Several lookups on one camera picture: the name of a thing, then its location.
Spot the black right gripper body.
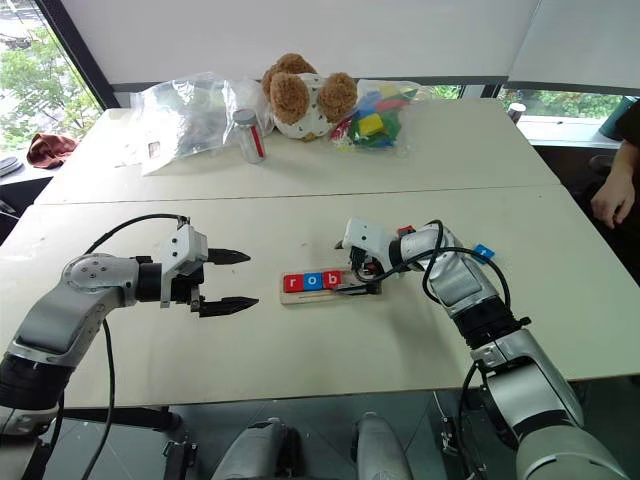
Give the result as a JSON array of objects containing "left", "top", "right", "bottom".
[{"left": 348, "top": 245, "right": 389, "bottom": 284}]

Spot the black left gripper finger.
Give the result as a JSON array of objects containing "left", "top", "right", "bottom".
[
  {"left": 206, "top": 247, "right": 252, "bottom": 267},
  {"left": 198, "top": 296, "right": 260, "bottom": 319}
]

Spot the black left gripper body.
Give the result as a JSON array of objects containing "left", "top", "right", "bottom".
[{"left": 169, "top": 263, "right": 211, "bottom": 315}]

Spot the wooden letter tray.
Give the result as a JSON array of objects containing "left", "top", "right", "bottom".
[{"left": 278, "top": 271, "right": 385, "bottom": 307}]

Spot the bag of coloured blocks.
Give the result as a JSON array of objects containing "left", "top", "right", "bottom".
[{"left": 328, "top": 78, "right": 437, "bottom": 157}]

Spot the person's bare hand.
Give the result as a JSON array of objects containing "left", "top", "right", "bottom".
[{"left": 590, "top": 173, "right": 637, "bottom": 230}]

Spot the clear jar grey lid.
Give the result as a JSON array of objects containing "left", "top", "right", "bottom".
[{"left": 231, "top": 108, "right": 268, "bottom": 165}]

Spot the large clear plastic bag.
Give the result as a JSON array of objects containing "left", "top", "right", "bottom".
[{"left": 130, "top": 71, "right": 239, "bottom": 177}]

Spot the dark grey rounded shape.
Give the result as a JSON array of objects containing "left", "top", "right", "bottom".
[
  {"left": 212, "top": 418, "right": 302, "bottom": 480},
  {"left": 353, "top": 411, "right": 415, "bottom": 480}
]

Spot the brown teddy bear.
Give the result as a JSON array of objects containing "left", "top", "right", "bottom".
[{"left": 261, "top": 52, "right": 359, "bottom": 144}]

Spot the small clear plastic bag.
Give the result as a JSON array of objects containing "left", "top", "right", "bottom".
[{"left": 221, "top": 76, "right": 275, "bottom": 149}]

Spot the red-brown cloth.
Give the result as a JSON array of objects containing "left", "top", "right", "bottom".
[{"left": 26, "top": 132, "right": 80, "bottom": 169}]

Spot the dark teal container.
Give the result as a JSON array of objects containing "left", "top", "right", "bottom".
[{"left": 599, "top": 94, "right": 626, "bottom": 142}]

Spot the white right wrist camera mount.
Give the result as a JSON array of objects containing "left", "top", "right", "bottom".
[{"left": 341, "top": 217, "right": 397, "bottom": 266}]

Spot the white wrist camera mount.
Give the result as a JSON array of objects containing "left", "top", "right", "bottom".
[
  {"left": 159, "top": 223, "right": 209, "bottom": 309},
  {"left": 341, "top": 217, "right": 397, "bottom": 266}
]

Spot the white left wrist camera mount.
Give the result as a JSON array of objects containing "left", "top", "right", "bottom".
[{"left": 159, "top": 223, "right": 209, "bottom": 309}]

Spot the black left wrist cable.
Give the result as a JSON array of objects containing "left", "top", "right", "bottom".
[{"left": 83, "top": 213, "right": 193, "bottom": 256}]

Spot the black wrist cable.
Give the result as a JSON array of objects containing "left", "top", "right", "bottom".
[
  {"left": 349, "top": 218, "right": 532, "bottom": 331},
  {"left": 83, "top": 213, "right": 193, "bottom": 256}
]

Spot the black left shoulder cable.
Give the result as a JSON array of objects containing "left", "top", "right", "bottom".
[{"left": 53, "top": 317, "right": 117, "bottom": 480}]

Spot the black shoulder cable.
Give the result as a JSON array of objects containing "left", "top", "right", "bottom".
[
  {"left": 457, "top": 358, "right": 489, "bottom": 480},
  {"left": 53, "top": 317, "right": 117, "bottom": 480}
]

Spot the black table frame bar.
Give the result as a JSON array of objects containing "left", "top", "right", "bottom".
[{"left": 62, "top": 405, "right": 182, "bottom": 432}]

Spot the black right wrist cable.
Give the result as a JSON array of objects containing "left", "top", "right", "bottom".
[{"left": 349, "top": 218, "right": 532, "bottom": 331}]

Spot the black right shoulder cable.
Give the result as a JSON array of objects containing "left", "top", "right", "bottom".
[{"left": 457, "top": 358, "right": 489, "bottom": 480}]

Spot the black window frame post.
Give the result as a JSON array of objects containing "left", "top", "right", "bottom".
[{"left": 35, "top": 0, "right": 117, "bottom": 110}]

